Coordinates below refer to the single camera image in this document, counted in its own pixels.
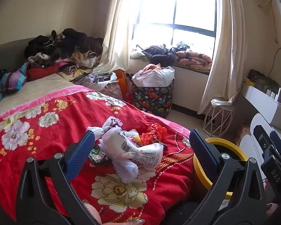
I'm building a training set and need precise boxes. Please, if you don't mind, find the white cloth bundle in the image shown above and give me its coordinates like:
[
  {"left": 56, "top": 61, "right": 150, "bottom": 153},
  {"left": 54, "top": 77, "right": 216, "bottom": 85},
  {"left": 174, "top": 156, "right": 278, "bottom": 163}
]
[{"left": 132, "top": 64, "right": 175, "bottom": 87}]

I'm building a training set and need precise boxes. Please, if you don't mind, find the white dressing table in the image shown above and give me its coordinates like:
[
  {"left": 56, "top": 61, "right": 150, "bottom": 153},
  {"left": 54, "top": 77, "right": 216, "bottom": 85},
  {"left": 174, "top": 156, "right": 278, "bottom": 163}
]
[{"left": 242, "top": 82, "right": 281, "bottom": 127}]

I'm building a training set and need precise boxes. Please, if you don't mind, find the cream curtain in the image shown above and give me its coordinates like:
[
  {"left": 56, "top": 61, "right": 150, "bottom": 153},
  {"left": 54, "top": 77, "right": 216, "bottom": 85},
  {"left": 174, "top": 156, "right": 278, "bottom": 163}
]
[
  {"left": 92, "top": 0, "right": 143, "bottom": 74},
  {"left": 198, "top": 0, "right": 249, "bottom": 115}
]

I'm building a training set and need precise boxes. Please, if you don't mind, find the curved vanity mirror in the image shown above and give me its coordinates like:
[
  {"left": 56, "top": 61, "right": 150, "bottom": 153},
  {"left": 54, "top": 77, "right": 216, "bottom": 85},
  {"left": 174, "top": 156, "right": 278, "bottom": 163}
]
[{"left": 269, "top": 47, "right": 281, "bottom": 75}]

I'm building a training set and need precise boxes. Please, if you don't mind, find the orange bag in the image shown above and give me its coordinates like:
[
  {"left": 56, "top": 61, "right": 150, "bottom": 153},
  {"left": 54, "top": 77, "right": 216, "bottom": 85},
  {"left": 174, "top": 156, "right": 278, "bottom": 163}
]
[{"left": 114, "top": 69, "right": 134, "bottom": 104}]

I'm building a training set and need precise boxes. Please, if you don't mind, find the white printed plastic bag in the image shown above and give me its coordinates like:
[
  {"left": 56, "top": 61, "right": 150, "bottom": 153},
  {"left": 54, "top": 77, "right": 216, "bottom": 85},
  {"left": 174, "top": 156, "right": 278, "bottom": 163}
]
[{"left": 99, "top": 130, "right": 164, "bottom": 169}]

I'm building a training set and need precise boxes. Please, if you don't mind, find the beige bed sheet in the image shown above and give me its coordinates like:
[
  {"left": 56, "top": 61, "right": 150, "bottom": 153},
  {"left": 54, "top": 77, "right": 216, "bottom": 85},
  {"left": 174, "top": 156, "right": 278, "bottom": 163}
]
[{"left": 0, "top": 74, "right": 71, "bottom": 120}]

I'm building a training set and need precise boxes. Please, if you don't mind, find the pile of dark clothes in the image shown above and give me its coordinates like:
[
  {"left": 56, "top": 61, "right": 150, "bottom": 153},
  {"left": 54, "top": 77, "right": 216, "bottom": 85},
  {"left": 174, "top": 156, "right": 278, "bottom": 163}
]
[{"left": 25, "top": 28, "right": 105, "bottom": 75}]

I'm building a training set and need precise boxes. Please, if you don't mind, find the person's black trouser leg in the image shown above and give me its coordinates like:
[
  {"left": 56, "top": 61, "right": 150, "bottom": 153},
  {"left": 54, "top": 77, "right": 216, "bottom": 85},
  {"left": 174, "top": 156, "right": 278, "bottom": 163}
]
[{"left": 155, "top": 200, "right": 203, "bottom": 225}]

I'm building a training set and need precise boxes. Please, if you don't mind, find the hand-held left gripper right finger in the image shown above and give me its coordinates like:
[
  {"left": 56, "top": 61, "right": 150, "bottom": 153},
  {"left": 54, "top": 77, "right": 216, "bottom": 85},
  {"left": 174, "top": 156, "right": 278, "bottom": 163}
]
[{"left": 189, "top": 129, "right": 266, "bottom": 225}]

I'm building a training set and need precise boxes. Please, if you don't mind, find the dark blue jacket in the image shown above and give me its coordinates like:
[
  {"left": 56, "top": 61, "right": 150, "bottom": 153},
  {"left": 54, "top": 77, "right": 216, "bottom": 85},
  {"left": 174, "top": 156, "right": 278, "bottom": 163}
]
[{"left": 142, "top": 44, "right": 178, "bottom": 65}]

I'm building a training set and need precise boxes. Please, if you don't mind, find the person's left hand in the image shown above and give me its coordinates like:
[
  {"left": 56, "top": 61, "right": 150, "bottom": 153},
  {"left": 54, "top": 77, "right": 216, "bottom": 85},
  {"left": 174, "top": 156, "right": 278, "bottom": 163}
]
[{"left": 82, "top": 199, "right": 146, "bottom": 225}]

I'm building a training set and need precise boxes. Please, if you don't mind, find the person's right hand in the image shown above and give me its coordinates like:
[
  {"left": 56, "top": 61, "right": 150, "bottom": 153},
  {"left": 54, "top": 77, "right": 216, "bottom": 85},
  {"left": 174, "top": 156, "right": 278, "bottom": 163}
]
[{"left": 263, "top": 179, "right": 280, "bottom": 217}]

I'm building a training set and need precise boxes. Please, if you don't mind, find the floral fabric bag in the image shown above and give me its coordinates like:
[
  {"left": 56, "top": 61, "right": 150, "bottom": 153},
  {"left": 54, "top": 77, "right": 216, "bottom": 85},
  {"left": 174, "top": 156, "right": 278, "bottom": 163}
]
[{"left": 101, "top": 81, "right": 123, "bottom": 101}]

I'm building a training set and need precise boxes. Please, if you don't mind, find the white chair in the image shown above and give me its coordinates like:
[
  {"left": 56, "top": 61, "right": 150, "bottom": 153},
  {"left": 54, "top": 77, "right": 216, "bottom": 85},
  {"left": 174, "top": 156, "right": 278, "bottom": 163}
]
[{"left": 239, "top": 114, "right": 281, "bottom": 169}]

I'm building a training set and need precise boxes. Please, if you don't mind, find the purple striped cloth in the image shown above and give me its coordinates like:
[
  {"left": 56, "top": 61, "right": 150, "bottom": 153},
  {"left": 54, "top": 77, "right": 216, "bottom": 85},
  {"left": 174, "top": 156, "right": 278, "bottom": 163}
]
[{"left": 1, "top": 63, "right": 27, "bottom": 92}]

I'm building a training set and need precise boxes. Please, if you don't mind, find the dinosaur print laundry basket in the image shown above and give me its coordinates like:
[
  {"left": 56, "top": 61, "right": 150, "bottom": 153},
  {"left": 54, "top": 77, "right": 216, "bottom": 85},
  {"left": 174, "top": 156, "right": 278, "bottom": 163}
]
[{"left": 132, "top": 74, "right": 175, "bottom": 119}]

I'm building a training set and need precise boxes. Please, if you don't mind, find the orange patterned quilt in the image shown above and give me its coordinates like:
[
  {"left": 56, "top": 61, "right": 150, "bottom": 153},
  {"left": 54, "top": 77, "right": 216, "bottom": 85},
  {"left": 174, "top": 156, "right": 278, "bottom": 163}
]
[{"left": 174, "top": 50, "right": 213, "bottom": 71}]

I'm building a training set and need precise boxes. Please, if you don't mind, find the pale blue plastic bag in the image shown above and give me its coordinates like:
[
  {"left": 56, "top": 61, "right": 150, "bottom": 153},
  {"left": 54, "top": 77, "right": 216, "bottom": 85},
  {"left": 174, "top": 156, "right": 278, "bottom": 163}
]
[{"left": 112, "top": 159, "right": 140, "bottom": 184}]

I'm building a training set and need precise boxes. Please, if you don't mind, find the lavender cloth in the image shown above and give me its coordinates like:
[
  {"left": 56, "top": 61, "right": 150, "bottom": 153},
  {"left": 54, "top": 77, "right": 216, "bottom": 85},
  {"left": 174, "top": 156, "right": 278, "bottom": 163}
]
[{"left": 77, "top": 73, "right": 117, "bottom": 89}]

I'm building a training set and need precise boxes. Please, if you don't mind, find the white knotted plastic bag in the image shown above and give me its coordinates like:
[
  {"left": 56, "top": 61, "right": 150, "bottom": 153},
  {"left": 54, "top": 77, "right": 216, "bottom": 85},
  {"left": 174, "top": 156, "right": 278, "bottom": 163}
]
[{"left": 87, "top": 118, "right": 123, "bottom": 141}]

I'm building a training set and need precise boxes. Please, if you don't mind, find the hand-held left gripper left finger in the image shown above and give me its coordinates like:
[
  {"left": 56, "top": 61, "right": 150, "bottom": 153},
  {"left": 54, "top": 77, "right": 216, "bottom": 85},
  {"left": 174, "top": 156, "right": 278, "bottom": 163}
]
[{"left": 16, "top": 130, "right": 101, "bottom": 225}]

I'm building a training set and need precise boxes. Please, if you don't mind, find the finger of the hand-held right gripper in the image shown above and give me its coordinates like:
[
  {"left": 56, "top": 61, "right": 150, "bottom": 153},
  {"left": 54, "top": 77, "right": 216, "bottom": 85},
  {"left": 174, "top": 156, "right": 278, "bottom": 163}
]
[
  {"left": 253, "top": 125, "right": 271, "bottom": 152},
  {"left": 270, "top": 130, "right": 281, "bottom": 156}
]

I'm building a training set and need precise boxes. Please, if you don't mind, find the green snack packet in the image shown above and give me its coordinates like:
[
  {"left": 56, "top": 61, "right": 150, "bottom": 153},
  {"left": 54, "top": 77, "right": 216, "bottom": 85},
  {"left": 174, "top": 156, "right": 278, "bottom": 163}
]
[{"left": 89, "top": 145, "right": 109, "bottom": 167}]

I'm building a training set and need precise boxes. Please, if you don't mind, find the olive green bag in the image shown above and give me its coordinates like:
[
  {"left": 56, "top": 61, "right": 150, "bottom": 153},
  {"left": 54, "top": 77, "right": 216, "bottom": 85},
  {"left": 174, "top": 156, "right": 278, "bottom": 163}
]
[{"left": 248, "top": 69, "right": 280, "bottom": 92}]

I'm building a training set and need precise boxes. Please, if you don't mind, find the white wire stool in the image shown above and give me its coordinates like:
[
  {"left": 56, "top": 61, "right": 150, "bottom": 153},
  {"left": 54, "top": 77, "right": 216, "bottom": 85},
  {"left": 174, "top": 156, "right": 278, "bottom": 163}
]
[{"left": 203, "top": 98, "right": 236, "bottom": 137}]

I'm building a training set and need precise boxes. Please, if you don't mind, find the cardboard box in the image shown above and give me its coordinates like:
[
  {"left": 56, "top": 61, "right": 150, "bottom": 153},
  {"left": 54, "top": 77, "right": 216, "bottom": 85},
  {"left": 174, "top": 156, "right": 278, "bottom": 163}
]
[{"left": 234, "top": 122, "right": 251, "bottom": 143}]

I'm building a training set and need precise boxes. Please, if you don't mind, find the yellow rimmed black bin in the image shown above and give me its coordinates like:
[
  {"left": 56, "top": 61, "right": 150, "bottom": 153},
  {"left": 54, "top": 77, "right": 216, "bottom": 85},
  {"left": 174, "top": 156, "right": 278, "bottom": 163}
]
[{"left": 192, "top": 138, "right": 249, "bottom": 200}]

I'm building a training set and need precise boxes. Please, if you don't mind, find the red floral blanket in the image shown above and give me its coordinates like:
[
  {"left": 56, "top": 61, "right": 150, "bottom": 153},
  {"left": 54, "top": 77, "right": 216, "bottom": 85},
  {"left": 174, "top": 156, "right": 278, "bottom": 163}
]
[{"left": 0, "top": 84, "right": 197, "bottom": 221}]

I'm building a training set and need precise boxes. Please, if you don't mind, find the red plastic bag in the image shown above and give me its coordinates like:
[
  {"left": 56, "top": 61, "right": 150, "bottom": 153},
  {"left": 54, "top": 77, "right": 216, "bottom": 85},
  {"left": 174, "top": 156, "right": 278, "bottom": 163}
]
[{"left": 140, "top": 123, "right": 168, "bottom": 146}]

